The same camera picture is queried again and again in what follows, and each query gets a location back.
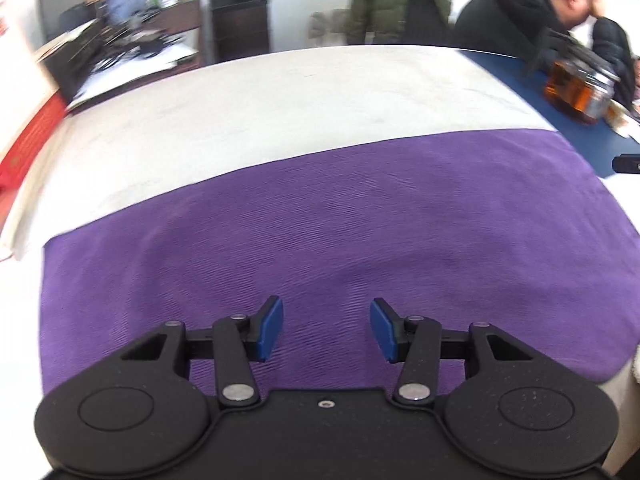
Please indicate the grey seat cushion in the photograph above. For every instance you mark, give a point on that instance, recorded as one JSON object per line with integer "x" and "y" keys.
{"x": 327, "y": 27}

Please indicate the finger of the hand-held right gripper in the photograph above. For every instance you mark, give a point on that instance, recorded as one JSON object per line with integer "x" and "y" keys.
{"x": 627, "y": 164}

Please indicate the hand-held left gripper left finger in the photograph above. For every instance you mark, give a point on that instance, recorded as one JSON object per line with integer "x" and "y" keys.
{"x": 267, "y": 327}

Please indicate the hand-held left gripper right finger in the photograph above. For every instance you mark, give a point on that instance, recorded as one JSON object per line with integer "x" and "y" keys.
{"x": 382, "y": 330}

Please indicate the black cabinet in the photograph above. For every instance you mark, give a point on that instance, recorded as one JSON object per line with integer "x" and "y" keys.
{"x": 240, "y": 30}

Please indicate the black printer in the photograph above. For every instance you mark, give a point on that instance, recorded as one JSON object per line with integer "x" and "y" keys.
{"x": 75, "y": 65}

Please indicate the red desk calendar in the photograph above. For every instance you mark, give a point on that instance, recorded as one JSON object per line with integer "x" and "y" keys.
{"x": 25, "y": 125}

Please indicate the white papers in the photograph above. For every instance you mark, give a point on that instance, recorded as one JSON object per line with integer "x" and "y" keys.
{"x": 145, "y": 67}

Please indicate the black monitor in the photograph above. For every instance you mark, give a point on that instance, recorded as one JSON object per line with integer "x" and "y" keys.
{"x": 62, "y": 10}

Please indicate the blue table mat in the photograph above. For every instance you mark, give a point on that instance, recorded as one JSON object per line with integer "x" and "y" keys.
{"x": 530, "y": 95}

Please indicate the green puffer jacket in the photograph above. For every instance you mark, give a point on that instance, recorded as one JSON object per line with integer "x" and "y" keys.
{"x": 380, "y": 0}

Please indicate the dark wooden desk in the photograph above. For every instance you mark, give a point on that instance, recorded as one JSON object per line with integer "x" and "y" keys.
{"x": 180, "y": 20}

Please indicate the blue bag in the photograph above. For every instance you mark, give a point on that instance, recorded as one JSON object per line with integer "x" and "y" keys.
{"x": 125, "y": 5}

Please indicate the glass teapot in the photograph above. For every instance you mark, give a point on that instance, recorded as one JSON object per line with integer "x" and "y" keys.
{"x": 575, "y": 90}

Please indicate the purple towel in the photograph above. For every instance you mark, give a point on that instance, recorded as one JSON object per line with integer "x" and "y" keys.
{"x": 325, "y": 230}

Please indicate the red book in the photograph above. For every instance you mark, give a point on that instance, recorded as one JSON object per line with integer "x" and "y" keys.
{"x": 30, "y": 195}

